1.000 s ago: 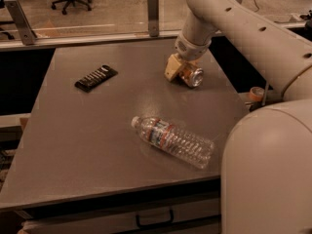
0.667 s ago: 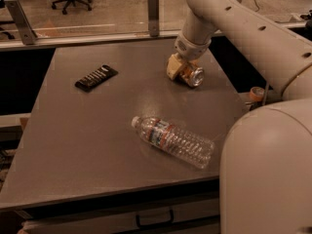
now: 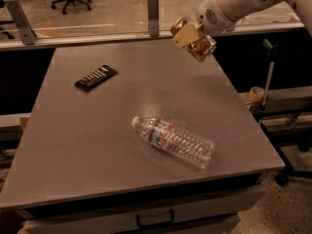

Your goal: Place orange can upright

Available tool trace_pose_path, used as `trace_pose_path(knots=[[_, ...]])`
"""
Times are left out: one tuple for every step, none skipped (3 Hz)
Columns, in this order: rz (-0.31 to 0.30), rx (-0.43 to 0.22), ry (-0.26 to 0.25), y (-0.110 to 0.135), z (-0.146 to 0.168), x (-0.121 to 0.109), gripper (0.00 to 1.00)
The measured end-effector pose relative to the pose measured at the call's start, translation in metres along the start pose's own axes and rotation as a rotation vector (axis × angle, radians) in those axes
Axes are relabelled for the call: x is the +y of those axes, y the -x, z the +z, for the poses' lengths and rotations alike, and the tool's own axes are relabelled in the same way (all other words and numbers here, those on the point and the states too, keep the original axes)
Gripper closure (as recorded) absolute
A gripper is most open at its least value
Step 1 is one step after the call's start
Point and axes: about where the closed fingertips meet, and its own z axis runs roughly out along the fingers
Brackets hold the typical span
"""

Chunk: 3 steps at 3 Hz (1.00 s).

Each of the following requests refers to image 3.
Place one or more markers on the grey drawer with black handle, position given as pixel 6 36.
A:
pixel 215 213

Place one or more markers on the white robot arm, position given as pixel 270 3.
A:
pixel 302 8

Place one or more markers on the glass barrier panel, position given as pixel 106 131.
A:
pixel 106 17

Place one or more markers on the black snack bar wrapper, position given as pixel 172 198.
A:
pixel 95 78

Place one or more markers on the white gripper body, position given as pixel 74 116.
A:
pixel 211 14

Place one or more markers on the orange soda can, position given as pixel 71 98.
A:
pixel 202 47

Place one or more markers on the metal glass bracket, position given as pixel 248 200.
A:
pixel 153 17
pixel 26 34

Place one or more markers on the middle metal glass bracket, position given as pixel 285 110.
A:
pixel 153 17

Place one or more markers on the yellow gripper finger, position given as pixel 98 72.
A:
pixel 184 35

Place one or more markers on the roll of tape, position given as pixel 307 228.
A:
pixel 256 94

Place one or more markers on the left metal glass bracket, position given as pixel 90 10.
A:
pixel 26 34

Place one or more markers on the clear plastic water bottle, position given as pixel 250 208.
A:
pixel 186 146

